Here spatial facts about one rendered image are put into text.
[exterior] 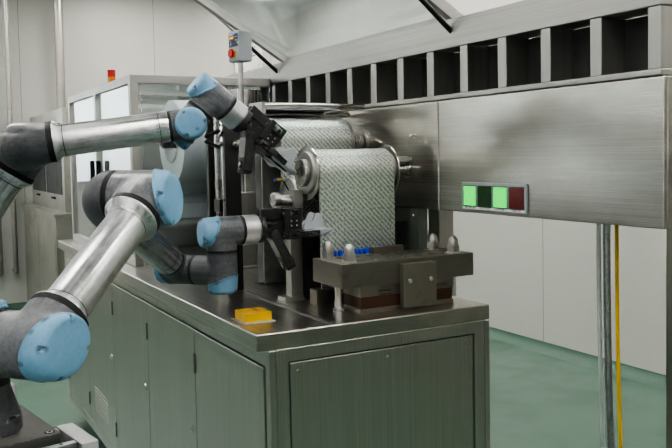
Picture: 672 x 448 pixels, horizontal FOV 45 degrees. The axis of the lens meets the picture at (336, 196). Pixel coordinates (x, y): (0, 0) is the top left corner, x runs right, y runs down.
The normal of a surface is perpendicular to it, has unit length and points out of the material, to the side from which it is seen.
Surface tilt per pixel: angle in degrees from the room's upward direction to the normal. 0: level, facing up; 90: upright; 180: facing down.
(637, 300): 90
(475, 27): 90
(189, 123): 90
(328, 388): 90
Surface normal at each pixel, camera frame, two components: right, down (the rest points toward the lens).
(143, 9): 0.48, 0.04
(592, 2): -0.88, 0.04
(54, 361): 0.90, 0.07
